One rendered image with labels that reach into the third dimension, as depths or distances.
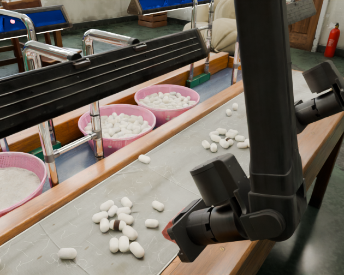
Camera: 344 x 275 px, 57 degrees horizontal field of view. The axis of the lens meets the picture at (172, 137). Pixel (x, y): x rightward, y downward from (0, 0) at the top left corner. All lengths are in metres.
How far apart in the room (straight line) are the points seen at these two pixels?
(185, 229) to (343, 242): 1.48
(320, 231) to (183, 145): 1.13
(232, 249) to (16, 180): 0.59
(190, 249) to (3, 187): 0.57
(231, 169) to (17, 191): 0.62
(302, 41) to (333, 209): 3.88
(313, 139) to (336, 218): 1.01
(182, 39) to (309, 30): 4.84
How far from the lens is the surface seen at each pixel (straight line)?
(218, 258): 0.66
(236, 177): 0.46
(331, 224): 2.02
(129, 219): 0.73
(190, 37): 0.82
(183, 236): 0.53
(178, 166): 0.92
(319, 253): 1.83
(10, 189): 0.94
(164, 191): 0.83
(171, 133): 1.05
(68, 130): 1.17
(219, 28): 4.04
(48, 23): 1.18
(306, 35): 5.60
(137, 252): 0.67
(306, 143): 1.09
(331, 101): 0.83
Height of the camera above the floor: 1.27
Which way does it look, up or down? 30 degrees down
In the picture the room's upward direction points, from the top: 2 degrees clockwise
